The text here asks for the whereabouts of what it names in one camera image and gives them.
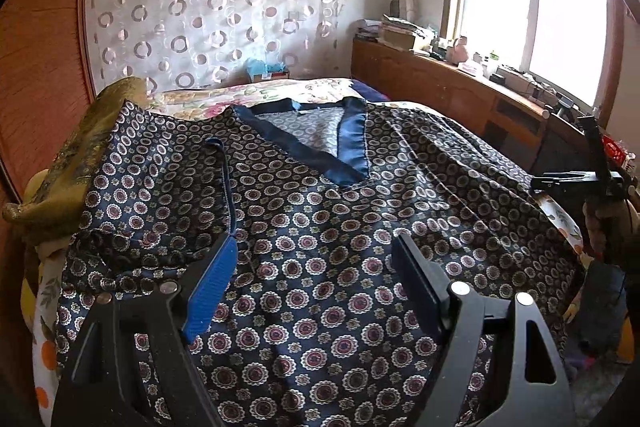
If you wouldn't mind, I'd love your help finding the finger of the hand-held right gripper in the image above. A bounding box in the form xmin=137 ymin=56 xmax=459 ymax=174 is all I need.
xmin=531 ymin=174 xmax=601 ymax=195
xmin=577 ymin=116 xmax=613 ymax=188

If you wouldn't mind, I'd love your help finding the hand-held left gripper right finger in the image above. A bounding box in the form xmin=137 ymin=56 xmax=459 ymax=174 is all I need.
xmin=391 ymin=234 xmax=576 ymax=427

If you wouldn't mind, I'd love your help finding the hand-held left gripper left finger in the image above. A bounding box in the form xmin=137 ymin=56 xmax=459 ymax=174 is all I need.
xmin=52 ymin=234 xmax=238 ymax=427

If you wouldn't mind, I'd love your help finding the navy medallion print shirt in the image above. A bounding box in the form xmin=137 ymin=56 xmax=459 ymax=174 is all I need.
xmin=55 ymin=99 xmax=586 ymax=427

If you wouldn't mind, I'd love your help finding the person's right hand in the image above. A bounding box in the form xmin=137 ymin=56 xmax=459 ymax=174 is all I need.
xmin=582 ymin=199 xmax=640 ymax=265

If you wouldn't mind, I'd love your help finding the red packet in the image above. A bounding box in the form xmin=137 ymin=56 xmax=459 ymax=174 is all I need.
xmin=602 ymin=134 xmax=632 ymax=168

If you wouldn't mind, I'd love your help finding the dark wooden chair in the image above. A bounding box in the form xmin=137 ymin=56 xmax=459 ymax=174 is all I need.
xmin=537 ymin=104 xmax=601 ymax=188

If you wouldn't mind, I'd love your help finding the window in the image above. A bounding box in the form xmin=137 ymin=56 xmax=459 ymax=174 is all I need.
xmin=440 ymin=0 xmax=618 ymax=108

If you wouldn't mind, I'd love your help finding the pink figurine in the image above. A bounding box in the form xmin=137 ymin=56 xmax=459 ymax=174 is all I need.
xmin=447 ymin=36 xmax=472 ymax=64

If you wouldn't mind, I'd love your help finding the white orange-print bedsheet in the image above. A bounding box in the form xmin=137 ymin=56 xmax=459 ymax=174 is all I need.
xmin=31 ymin=192 xmax=588 ymax=418

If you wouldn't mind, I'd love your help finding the gold brocade pillow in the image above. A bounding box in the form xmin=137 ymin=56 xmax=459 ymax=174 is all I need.
xmin=2 ymin=77 xmax=151 ymax=240

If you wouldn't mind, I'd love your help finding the floral blanket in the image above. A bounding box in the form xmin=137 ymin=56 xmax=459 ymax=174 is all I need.
xmin=150 ymin=77 xmax=363 ymax=120

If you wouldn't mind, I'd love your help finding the navy blanket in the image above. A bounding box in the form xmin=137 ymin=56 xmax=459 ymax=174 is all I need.
xmin=350 ymin=79 xmax=392 ymax=104

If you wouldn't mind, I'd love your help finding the blue tissue box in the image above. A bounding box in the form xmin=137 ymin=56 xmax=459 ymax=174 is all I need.
xmin=244 ymin=58 xmax=292 ymax=84

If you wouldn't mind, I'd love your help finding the circle pattern curtain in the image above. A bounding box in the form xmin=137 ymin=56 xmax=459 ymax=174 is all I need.
xmin=87 ymin=0 xmax=387 ymax=90

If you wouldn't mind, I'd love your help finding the wooden headboard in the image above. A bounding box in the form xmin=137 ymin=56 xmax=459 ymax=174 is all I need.
xmin=0 ymin=0 xmax=100 ymax=228

